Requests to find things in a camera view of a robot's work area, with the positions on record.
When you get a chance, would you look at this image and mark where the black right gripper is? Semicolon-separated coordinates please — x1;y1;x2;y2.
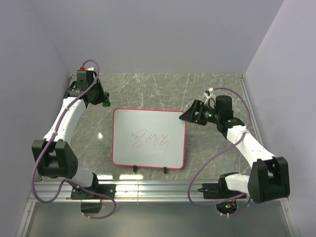
179;99;221;126

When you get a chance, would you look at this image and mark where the green whiteboard eraser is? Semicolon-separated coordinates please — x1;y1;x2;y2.
102;92;111;107

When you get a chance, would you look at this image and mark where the pink framed whiteboard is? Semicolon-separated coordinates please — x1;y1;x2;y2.
112;108;187;170

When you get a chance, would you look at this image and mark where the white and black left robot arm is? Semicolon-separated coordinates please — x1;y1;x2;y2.
32;66;111;198

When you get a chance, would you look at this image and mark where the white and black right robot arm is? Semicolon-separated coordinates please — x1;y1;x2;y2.
179;95;290;203

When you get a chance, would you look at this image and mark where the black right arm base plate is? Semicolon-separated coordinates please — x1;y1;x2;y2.
197;183;235;199

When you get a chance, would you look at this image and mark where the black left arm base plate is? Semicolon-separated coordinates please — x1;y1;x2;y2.
70;184;116;200

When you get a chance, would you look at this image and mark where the aluminium mounting rail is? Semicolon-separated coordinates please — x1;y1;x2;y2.
28;181;266;202

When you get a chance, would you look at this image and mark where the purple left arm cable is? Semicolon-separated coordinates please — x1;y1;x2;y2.
31;59;117;219

